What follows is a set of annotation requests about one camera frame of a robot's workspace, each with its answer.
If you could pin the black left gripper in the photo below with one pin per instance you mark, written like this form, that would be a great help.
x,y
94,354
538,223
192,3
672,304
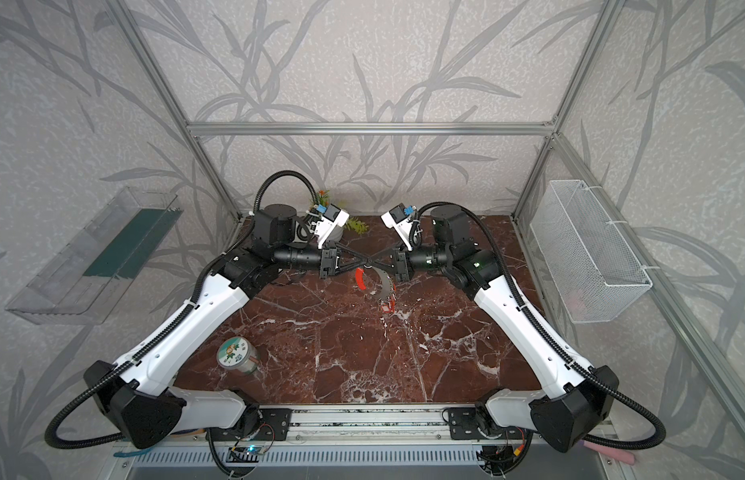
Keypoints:
x,y
328,261

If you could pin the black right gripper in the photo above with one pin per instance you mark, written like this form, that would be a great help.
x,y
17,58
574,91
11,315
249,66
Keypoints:
x,y
400,263

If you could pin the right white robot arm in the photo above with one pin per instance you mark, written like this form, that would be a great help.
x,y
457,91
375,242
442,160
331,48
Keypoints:
x,y
566,407

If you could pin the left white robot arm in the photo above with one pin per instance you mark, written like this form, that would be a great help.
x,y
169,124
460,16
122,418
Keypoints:
x,y
137,393

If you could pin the white flower pot plant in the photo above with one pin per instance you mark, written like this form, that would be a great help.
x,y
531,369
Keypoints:
x,y
353,225

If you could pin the left green circuit board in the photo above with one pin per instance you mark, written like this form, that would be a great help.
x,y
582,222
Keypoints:
x,y
247,454

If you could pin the purple pink spatula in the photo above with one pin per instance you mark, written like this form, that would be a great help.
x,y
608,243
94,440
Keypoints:
x,y
619,455

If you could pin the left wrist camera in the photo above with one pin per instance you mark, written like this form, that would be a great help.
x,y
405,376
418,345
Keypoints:
x,y
327,223

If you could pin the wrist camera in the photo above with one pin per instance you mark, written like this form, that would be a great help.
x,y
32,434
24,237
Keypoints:
x,y
402,219
327,223

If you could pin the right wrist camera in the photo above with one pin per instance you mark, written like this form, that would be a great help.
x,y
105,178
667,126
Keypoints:
x,y
402,219

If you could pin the white wire mesh basket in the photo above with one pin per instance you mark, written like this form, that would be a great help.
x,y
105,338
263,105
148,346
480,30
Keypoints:
x,y
597,275

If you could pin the aluminium frame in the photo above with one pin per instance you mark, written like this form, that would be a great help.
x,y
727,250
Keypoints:
x,y
723,381

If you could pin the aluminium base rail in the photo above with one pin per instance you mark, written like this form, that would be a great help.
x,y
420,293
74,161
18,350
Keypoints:
x,y
399,441

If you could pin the clear plastic wall tray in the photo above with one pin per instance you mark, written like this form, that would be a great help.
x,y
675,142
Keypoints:
x,y
85,281

